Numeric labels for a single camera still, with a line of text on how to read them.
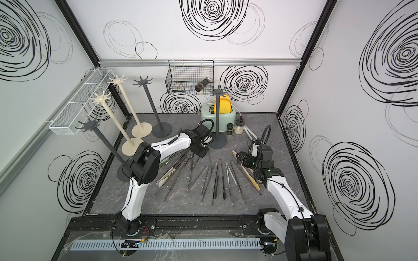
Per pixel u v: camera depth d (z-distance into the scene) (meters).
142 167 0.55
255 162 0.73
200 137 0.79
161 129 1.11
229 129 1.02
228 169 0.91
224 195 0.83
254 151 0.77
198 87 0.89
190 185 0.86
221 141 1.05
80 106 0.76
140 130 1.09
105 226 0.77
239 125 1.03
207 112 1.01
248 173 0.89
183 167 0.93
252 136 1.05
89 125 0.62
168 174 0.88
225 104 0.97
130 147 1.01
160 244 0.77
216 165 0.94
